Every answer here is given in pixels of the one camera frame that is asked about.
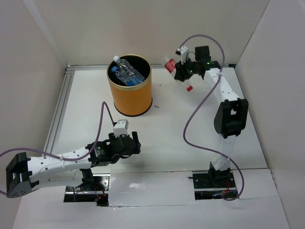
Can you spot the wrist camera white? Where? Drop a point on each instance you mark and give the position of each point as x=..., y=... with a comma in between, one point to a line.
x=183, y=53
x=121, y=128

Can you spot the blue label clear bottle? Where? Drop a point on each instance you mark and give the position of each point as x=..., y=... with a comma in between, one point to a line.
x=129, y=79

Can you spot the clear bottle white cap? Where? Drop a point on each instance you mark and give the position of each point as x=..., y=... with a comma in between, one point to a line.
x=125, y=67

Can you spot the orange cylindrical bin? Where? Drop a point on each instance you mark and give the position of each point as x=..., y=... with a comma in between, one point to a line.
x=132, y=100

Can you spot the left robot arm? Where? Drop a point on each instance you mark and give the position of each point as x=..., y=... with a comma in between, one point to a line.
x=74, y=169

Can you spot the red label clear bottle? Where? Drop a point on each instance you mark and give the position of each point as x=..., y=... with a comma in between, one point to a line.
x=169, y=65

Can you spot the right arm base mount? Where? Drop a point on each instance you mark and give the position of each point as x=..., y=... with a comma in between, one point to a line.
x=205, y=189

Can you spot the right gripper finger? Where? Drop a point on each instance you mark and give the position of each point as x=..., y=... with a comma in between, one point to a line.
x=179, y=75
x=185, y=73

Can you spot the white tape patch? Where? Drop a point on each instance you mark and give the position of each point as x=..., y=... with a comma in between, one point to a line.
x=151, y=189

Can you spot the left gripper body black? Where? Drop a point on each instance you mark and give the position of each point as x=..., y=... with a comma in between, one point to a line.
x=115, y=160

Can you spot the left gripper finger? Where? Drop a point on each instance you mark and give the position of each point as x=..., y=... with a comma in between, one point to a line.
x=130, y=147
x=137, y=148

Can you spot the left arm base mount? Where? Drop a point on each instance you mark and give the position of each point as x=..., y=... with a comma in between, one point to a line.
x=97, y=192

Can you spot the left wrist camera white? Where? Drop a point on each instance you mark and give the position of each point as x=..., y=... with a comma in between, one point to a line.
x=121, y=128

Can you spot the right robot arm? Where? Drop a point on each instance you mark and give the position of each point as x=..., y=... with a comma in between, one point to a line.
x=231, y=115

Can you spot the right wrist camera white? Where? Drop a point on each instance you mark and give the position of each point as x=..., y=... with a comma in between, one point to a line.
x=183, y=53

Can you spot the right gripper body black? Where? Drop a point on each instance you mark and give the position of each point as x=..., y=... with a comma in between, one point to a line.
x=192, y=67

